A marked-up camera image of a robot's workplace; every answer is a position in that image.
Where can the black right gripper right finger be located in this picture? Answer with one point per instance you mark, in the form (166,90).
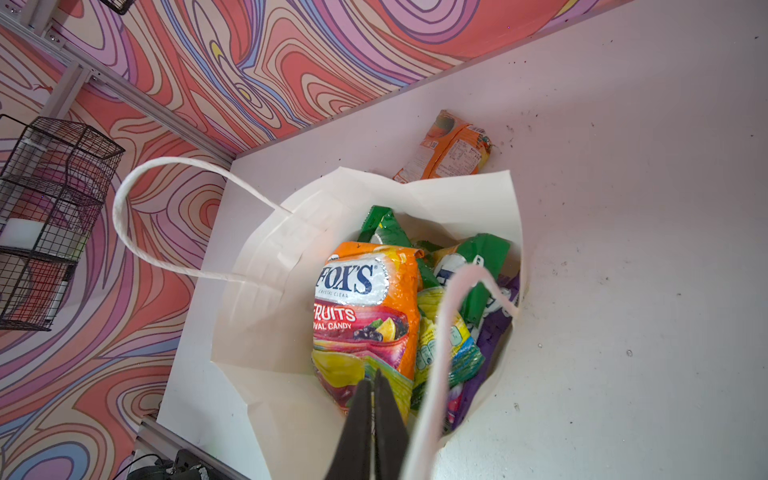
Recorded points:
(390,435)

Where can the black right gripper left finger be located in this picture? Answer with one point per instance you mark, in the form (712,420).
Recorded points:
(352,458)

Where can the orange fruits candy bag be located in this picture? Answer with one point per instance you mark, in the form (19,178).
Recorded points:
(366,320)

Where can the purple berries candy bag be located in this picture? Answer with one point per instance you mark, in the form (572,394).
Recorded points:
(494,324)

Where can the white floral paper bag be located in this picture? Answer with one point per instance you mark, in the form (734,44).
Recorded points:
(261,338)

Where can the black wire basket left wall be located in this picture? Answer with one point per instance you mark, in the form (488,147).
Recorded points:
(59,172)

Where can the black wire basket wall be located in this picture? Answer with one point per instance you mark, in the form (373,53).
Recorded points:
(120,7)
(59,172)

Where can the black wire basket back wall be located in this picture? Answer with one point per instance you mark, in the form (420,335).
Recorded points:
(120,7)

